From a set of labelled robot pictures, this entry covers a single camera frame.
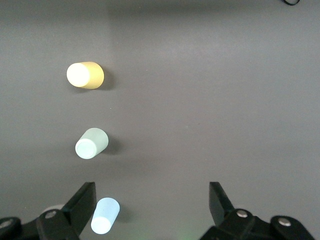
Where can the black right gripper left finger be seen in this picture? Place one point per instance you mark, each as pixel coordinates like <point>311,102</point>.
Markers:
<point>75,212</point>

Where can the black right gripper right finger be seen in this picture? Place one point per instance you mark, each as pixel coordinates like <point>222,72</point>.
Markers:
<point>225,217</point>

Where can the pale green plastic cup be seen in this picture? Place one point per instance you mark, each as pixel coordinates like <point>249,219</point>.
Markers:
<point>91,145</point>

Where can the yellow plastic cup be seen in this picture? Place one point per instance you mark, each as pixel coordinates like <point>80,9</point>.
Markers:
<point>86,75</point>

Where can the light blue plastic cup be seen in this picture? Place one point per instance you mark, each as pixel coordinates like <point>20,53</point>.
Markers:
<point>105,215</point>

